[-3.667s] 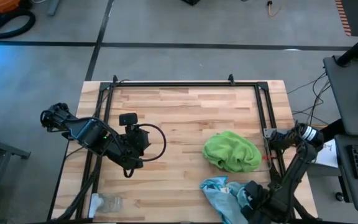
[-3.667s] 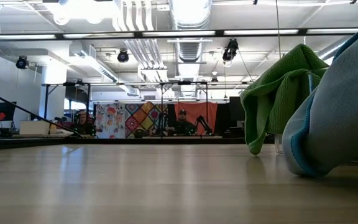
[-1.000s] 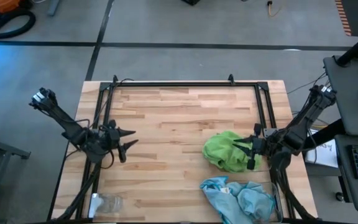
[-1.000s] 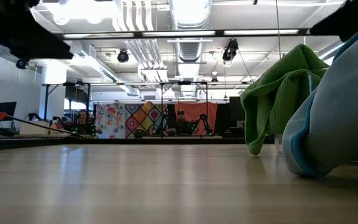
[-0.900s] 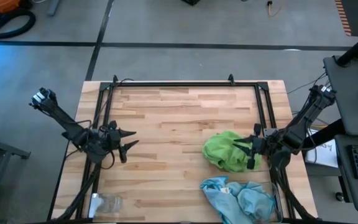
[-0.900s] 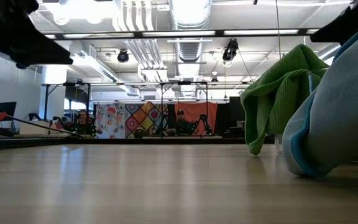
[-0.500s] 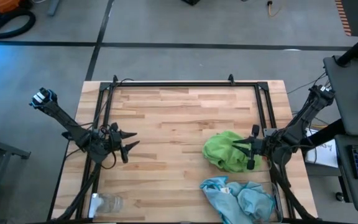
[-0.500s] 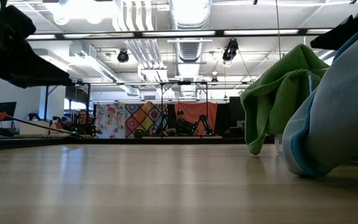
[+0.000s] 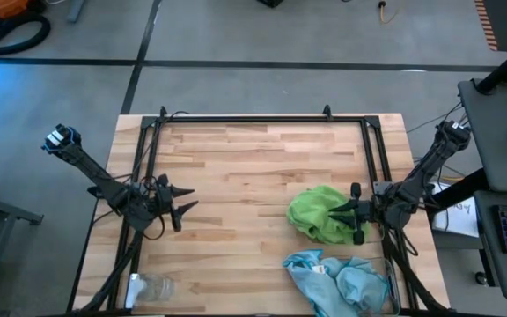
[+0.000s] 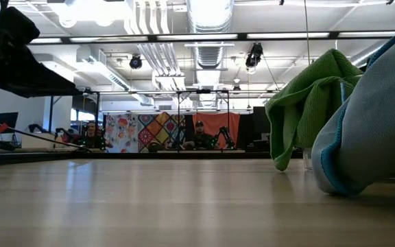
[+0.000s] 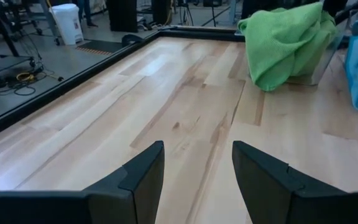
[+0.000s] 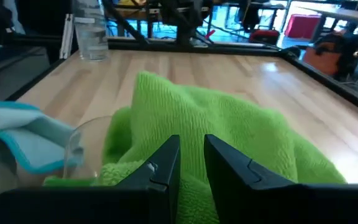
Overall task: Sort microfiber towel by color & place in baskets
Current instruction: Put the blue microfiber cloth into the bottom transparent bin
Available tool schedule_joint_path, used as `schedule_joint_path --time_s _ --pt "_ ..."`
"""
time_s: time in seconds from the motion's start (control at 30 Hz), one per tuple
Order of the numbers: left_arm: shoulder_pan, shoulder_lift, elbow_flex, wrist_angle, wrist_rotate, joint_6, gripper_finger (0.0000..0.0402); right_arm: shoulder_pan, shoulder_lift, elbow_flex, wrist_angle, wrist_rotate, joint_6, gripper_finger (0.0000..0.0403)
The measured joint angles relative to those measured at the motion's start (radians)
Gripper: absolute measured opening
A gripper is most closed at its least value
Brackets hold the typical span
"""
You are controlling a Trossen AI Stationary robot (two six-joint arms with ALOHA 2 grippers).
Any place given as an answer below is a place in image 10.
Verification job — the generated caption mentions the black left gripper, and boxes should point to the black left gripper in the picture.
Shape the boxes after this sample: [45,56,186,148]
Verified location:
[0,32,82,98]

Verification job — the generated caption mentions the green microfiber towel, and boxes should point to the green microfiber towel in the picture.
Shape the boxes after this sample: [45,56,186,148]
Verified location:
[265,48,365,172]

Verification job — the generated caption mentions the light blue microfiber towel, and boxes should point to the light blue microfiber towel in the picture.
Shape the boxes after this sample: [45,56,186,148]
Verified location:
[311,23,395,197]

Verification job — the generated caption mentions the dark monitor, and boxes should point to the dark monitor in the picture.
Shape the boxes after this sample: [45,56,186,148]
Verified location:
[0,111,19,134]

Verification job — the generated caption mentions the seated person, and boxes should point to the seated person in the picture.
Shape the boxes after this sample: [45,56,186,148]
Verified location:
[79,120,115,151]

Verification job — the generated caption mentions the floral patterned cloth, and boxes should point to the floral patterned cloth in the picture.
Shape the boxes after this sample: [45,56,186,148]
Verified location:
[104,113,139,154]

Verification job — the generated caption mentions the white ceiling pipes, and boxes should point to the white ceiling pipes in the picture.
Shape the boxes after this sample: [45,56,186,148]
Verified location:
[123,0,188,92]

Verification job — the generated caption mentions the colourful patchwork quilt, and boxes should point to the colourful patchwork quilt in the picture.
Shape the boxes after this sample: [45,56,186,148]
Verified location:
[137,111,187,154]

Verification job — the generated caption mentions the black beam with light strips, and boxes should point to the black beam with light strips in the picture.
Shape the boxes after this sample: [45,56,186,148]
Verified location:
[27,30,395,45]

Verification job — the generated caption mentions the person with cap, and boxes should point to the person with cap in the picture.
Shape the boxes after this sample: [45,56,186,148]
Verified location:
[182,119,221,151]

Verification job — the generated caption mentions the black cabinet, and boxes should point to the black cabinet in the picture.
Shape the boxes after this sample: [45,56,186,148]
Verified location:
[252,106,271,152]

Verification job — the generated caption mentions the thin black cable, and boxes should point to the thin black cable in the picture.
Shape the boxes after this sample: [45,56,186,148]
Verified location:
[0,114,94,153]

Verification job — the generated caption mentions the black station frame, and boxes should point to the black station frame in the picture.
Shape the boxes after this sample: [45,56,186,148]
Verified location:
[176,89,232,152]
[45,89,101,152]

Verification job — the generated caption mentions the white rectangular air duct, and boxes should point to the white rectangular air duct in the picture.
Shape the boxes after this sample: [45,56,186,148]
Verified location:
[75,46,156,106]

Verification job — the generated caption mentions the black table edge frame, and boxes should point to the black table edge frame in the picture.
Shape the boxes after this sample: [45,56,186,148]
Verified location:
[0,150,304,168]

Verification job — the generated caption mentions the silver ventilation duct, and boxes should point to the silver ventilation duct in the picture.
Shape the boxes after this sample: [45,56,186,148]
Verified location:
[350,40,389,68]
[185,0,235,107]

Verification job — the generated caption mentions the black hanging camera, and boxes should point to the black hanging camera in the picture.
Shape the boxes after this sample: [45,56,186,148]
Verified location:
[245,42,264,69]

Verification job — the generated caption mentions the thin hanging cord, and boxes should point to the thin hanging cord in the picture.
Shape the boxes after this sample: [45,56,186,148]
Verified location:
[302,0,312,66]

